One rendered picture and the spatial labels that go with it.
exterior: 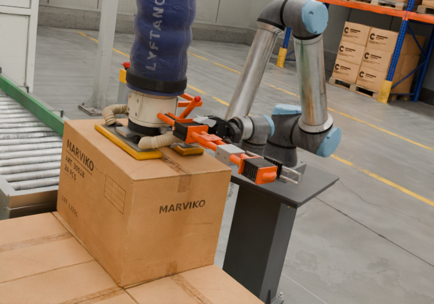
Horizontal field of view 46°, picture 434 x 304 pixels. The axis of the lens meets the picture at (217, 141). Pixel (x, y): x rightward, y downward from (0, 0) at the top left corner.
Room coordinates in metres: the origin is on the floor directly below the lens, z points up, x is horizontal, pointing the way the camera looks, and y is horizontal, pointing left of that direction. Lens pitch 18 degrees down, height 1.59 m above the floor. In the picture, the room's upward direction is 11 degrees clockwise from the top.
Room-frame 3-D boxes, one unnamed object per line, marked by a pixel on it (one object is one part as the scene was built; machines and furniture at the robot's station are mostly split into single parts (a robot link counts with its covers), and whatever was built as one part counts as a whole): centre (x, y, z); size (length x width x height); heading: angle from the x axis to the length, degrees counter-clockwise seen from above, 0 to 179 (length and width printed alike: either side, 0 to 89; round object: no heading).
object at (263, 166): (1.41, -0.13, 1.08); 0.08 x 0.07 x 0.05; 42
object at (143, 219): (1.83, 0.27, 0.74); 0.60 x 0.40 x 0.40; 40
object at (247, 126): (1.82, -0.07, 1.08); 0.09 x 0.05 x 0.10; 42
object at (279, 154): (2.34, -0.30, 0.86); 0.19 x 0.19 x 0.10
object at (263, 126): (1.87, -0.14, 1.07); 0.12 x 0.09 x 0.10; 132
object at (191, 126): (1.67, 0.10, 1.08); 0.10 x 0.08 x 0.06; 132
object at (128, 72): (1.86, 0.26, 1.19); 0.23 x 0.23 x 0.04
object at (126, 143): (1.80, 0.33, 0.97); 0.34 x 0.10 x 0.05; 42
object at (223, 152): (1.51, -0.05, 1.07); 0.07 x 0.07 x 0.04; 42
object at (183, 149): (1.92, 0.19, 0.97); 0.34 x 0.10 x 0.05; 42
